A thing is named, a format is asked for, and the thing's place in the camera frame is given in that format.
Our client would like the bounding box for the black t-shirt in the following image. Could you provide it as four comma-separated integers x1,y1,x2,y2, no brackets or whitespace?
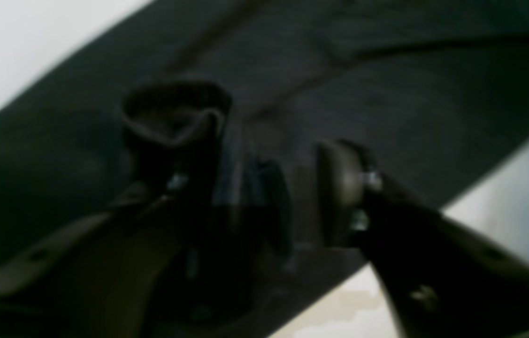
0,0,529,338

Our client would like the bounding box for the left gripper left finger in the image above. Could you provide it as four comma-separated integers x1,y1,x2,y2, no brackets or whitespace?
0,172,208,338

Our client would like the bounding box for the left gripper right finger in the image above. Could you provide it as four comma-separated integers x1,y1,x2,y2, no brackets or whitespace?
316,140,529,338

